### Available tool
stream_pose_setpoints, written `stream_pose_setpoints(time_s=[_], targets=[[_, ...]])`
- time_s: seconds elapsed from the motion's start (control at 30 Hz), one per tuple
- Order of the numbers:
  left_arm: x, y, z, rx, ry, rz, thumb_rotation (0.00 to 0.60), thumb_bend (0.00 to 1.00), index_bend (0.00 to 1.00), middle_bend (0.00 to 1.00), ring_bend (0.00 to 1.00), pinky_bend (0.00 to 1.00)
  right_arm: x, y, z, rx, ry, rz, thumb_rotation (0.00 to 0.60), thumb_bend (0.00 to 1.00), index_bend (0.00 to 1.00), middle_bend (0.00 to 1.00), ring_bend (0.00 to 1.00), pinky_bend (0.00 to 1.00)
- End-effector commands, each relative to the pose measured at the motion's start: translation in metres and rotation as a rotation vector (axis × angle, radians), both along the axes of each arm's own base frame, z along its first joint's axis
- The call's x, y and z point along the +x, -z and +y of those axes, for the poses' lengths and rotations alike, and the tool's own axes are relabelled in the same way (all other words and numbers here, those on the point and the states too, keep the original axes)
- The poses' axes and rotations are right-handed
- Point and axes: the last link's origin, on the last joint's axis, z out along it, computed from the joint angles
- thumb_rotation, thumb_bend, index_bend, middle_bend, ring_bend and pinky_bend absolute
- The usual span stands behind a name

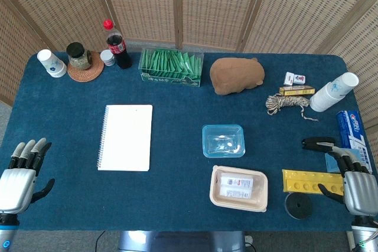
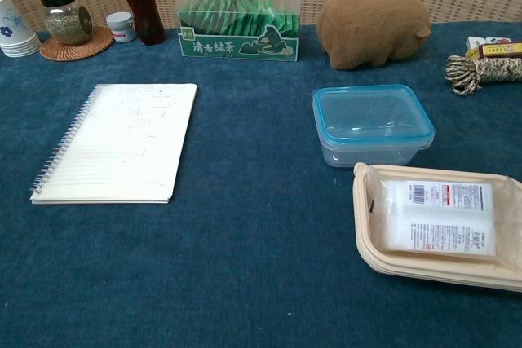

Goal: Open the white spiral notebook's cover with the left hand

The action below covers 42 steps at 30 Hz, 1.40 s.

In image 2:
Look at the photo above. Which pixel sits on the white spiral notebook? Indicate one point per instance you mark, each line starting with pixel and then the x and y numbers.
pixel 122 148

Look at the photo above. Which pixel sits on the blue table cloth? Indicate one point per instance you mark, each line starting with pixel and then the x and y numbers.
pixel 244 242

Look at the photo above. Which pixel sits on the clear container with blue lid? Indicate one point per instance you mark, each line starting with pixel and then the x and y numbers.
pixel 371 124

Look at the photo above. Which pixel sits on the clear green tea bag box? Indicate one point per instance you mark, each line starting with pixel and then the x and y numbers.
pixel 240 34

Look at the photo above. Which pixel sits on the beige lunch tray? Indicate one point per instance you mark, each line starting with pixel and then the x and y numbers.
pixel 367 238

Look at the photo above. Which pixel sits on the brown plush animal toy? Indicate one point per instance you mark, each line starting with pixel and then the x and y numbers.
pixel 371 26

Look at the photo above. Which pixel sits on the small white cream jar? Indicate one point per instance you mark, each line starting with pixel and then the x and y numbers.
pixel 120 28

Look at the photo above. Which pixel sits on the white plastic wrapped packet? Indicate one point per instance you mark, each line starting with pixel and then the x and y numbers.
pixel 440 217

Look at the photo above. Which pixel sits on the cola bottle with red label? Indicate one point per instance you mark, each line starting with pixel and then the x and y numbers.
pixel 140 1

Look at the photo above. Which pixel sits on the woven rattan coaster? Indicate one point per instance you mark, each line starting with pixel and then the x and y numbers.
pixel 87 47

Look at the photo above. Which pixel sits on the glass jar with black lid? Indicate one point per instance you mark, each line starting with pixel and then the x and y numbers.
pixel 65 20

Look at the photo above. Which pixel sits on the black and white twine bundle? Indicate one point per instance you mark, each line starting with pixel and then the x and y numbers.
pixel 485 71

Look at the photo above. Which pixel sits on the small white box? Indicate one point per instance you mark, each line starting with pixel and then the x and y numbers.
pixel 474 42

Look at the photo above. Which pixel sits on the yellow and brown flat box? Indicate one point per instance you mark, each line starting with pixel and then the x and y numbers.
pixel 499 50

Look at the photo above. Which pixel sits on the stack of white paper cups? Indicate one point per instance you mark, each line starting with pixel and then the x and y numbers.
pixel 10 32

